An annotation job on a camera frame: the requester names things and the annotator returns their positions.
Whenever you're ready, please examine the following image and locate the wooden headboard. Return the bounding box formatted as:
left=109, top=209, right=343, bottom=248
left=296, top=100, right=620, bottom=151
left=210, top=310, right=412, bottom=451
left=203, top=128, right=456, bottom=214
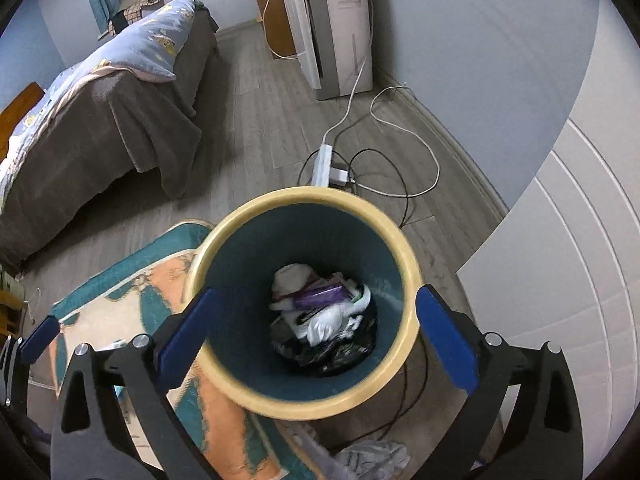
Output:
left=0, top=82, right=47, bottom=161

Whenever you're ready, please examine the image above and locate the teal waste bin cream rim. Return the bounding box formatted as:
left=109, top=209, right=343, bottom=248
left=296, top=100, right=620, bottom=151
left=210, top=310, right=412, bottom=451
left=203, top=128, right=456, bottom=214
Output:
left=182, top=186, right=425, bottom=421

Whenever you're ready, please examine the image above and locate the wooden chair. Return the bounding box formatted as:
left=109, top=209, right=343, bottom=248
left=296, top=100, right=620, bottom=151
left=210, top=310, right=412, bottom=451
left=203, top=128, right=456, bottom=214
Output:
left=0, top=269, right=27, bottom=342

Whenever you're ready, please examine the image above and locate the white power strip cable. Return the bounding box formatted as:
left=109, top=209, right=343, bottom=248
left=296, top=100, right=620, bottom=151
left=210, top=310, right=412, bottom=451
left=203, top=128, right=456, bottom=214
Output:
left=322, top=0, right=375, bottom=147

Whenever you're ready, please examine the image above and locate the white grey floor appliance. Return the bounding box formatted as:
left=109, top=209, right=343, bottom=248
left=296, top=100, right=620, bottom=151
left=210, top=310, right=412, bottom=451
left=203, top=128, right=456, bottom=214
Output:
left=276, top=0, right=375, bottom=102

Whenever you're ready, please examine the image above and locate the grey crumpled plastic bag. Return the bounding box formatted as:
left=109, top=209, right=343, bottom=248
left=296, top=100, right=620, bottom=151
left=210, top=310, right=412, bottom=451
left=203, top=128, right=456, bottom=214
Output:
left=334, top=440, right=412, bottom=480

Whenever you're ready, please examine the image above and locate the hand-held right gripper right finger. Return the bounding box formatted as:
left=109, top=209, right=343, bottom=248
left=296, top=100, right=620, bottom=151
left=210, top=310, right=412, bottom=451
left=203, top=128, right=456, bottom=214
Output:
left=415, top=284, right=585, bottom=480

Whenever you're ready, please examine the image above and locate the long white cable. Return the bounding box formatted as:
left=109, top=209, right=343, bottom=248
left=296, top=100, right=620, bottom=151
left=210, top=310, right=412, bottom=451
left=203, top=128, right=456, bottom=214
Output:
left=350, top=85, right=442, bottom=199

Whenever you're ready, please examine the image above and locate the black cable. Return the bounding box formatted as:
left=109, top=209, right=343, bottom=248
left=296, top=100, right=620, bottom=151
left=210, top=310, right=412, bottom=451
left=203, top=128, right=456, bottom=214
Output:
left=299, top=148, right=437, bottom=456

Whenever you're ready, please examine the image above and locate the bed with grey cover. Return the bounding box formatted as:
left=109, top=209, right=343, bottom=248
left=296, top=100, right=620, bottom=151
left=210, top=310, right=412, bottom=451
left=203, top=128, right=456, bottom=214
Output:
left=0, top=7, right=221, bottom=273

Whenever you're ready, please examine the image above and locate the wooden cabinet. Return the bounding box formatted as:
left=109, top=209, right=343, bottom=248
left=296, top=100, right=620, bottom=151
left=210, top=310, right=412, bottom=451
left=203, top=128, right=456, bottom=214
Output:
left=250, top=0, right=299, bottom=59

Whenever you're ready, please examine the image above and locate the purple wrapper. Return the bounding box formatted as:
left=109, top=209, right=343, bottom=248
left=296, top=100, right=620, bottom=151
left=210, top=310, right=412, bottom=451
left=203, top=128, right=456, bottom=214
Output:
left=294, top=284, right=349, bottom=312

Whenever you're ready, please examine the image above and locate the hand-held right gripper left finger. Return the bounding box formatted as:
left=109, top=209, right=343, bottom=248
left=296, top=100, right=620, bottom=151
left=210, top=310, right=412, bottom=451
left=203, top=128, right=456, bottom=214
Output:
left=49, top=288, right=218, bottom=480

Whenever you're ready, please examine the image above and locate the white crumpled tissue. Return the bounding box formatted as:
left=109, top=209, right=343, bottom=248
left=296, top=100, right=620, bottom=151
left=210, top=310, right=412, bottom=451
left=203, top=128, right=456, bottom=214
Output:
left=271, top=263, right=315, bottom=307

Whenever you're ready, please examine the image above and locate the teal orange patterned rug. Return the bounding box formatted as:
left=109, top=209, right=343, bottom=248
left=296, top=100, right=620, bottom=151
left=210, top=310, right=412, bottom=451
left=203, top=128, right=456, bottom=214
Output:
left=52, top=219, right=331, bottom=480

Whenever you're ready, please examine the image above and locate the light blue printed quilt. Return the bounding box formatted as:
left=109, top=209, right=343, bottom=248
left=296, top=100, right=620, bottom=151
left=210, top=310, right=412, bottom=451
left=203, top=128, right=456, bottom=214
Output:
left=0, top=0, right=197, bottom=201

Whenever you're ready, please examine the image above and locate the black plastic bag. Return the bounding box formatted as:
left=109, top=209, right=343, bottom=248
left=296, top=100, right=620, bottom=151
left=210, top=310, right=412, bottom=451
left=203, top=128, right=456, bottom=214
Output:
left=269, top=304, right=379, bottom=377

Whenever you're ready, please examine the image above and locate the white plastic wrapper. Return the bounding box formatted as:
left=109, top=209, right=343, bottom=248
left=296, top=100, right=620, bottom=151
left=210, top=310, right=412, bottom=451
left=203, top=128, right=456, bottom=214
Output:
left=294, top=285, right=374, bottom=347

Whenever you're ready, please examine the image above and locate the thin white cable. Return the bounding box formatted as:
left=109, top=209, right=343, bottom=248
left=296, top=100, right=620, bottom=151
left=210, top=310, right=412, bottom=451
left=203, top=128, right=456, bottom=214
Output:
left=263, top=0, right=298, bottom=60

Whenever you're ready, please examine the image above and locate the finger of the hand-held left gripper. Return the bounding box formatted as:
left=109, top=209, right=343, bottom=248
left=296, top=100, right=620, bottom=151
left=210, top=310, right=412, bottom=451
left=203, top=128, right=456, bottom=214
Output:
left=0, top=314, right=62, bottom=411

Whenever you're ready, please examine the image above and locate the white power strip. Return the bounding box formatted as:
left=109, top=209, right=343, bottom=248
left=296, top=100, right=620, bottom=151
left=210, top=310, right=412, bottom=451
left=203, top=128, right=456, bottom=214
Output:
left=311, top=144, right=335, bottom=188

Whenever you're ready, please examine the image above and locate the white door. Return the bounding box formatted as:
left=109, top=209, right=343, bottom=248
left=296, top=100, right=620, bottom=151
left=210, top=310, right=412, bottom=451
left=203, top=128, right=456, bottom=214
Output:
left=456, top=0, right=640, bottom=480

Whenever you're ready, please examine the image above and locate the white charger plug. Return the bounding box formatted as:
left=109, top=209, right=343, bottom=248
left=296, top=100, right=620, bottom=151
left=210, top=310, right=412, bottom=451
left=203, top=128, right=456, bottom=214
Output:
left=329, top=162, right=355, bottom=187

